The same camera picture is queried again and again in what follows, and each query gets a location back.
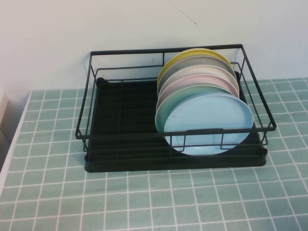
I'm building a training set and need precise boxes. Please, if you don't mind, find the light blue plate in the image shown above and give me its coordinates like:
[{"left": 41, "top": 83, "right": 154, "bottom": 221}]
[{"left": 164, "top": 93, "right": 255, "bottom": 155}]

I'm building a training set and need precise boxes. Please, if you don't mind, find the mint green plate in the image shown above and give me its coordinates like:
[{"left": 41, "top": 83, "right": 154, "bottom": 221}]
[{"left": 155, "top": 84, "right": 242, "bottom": 133}]

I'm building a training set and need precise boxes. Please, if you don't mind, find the pink plate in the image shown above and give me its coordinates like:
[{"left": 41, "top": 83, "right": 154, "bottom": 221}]
[{"left": 157, "top": 74, "right": 241, "bottom": 103}]

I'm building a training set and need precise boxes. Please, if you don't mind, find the yellow plate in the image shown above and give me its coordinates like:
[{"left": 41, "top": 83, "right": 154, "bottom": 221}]
[{"left": 157, "top": 48, "right": 233, "bottom": 91}]

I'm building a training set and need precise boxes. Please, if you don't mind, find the grey plate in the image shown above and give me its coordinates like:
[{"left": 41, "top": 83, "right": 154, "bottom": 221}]
[{"left": 157, "top": 56, "right": 238, "bottom": 93}]

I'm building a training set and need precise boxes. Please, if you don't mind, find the cream white plate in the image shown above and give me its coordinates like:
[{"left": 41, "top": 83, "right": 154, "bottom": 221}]
[{"left": 158, "top": 64, "right": 240, "bottom": 97}]

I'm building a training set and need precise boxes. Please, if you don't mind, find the black plastic drip tray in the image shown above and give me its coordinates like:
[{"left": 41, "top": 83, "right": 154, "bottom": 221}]
[{"left": 84, "top": 71, "right": 269, "bottom": 173}]

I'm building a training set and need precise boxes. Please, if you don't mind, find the green checked tablecloth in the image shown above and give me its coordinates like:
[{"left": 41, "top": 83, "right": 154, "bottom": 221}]
[{"left": 0, "top": 77, "right": 308, "bottom": 231}]

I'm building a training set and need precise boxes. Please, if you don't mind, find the black wire dish rack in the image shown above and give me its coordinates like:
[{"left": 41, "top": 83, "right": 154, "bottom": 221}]
[{"left": 75, "top": 43, "right": 276, "bottom": 161}]

